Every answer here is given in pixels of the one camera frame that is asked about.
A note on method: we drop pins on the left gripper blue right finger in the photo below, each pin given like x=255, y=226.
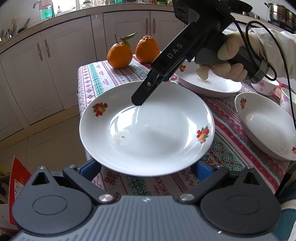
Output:
x=202, y=170

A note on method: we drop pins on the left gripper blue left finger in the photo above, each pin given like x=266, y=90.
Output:
x=90, y=169

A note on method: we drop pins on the white plate with burn spot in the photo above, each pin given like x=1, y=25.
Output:
x=213, y=86

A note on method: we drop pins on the floral white bowl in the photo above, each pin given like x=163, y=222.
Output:
x=266, y=87
x=285, y=101

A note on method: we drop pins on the white sleeve right forearm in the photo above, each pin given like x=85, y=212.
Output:
x=269, y=44

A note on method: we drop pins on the right gloved hand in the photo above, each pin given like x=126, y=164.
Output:
x=229, y=49

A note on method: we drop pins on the orange without leaf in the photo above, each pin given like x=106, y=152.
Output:
x=147, y=49

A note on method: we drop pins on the red cardboard box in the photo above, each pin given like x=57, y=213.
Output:
x=18, y=178

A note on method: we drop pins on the orange with green leaf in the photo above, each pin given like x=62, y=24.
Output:
x=120, y=54

